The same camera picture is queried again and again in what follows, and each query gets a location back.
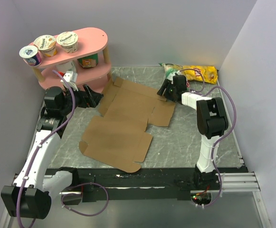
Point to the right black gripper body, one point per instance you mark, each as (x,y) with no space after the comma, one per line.
(170,91)

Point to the orange Chobani yogurt cup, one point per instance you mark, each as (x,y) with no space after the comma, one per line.
(46,45)

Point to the white plastic cup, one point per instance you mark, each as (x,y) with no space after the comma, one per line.
(67,66)

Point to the pink three-tier shelf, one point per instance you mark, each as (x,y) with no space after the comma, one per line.
(90,41)

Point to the brown cardboard box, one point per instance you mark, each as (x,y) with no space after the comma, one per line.
(118,137)

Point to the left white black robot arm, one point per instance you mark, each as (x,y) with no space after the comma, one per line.
(31,195)

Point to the blue white yogurt cup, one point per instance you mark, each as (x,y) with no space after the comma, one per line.
(31,55)

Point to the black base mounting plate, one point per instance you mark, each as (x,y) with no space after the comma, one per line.
(92,192)

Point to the yellow Lays chips bag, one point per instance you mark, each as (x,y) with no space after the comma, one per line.
(198,73)

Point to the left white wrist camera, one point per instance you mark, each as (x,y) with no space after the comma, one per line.
(68,79)

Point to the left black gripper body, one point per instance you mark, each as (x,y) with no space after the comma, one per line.
(80,101)

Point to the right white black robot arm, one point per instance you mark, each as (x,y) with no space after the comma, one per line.
(212,123)

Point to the green Chuba chips bag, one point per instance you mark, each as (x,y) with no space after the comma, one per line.
(171,70)

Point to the white Chobani yogurt cup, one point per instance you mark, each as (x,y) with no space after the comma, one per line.
(68,41)

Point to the green snack cup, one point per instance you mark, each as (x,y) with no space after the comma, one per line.
(90,61)

